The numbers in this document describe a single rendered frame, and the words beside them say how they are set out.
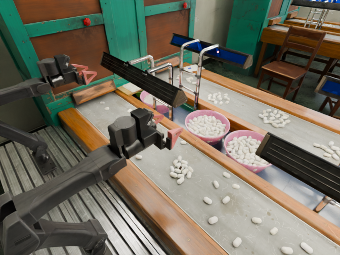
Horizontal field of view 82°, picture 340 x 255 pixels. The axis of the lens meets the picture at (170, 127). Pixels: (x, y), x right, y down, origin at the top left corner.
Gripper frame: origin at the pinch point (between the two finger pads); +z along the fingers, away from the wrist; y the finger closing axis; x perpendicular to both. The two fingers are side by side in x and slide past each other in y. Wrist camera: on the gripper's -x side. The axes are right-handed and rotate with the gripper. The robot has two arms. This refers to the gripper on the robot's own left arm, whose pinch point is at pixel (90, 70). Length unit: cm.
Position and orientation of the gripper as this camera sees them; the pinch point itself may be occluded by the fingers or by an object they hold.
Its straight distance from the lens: 113.4
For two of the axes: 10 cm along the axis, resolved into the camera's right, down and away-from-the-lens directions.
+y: -6.9, -4.6, 5.6
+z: 7.2, -4.3, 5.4
